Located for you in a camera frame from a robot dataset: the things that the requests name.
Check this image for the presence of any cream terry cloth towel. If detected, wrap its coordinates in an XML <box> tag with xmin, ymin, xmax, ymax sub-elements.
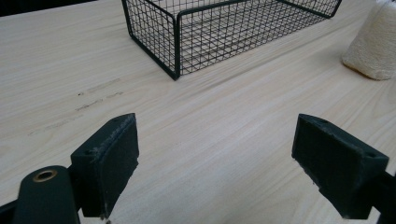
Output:
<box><xmin>341</xmin><ymin>0</ymin><xmax>396</xmax><ymax>81</ymax></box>

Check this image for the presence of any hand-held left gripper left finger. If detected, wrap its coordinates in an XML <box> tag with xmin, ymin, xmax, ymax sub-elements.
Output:
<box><xmin>70</xmin><ymin>112</ymin><xmax>140</xmax><ymax>219</ymax></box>

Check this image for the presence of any black wire mesh basket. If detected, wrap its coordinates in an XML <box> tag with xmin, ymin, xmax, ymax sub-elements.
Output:
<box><xmin>120</xmin><ymin>0</ymin><xmax>343</xmax><ymax>81</ymax></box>

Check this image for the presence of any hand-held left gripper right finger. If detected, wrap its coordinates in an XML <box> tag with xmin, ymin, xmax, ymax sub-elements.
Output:
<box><xmin>291</xmin><ymin>113</ymin><xmax>390</xmax><ymax>220</ymax></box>

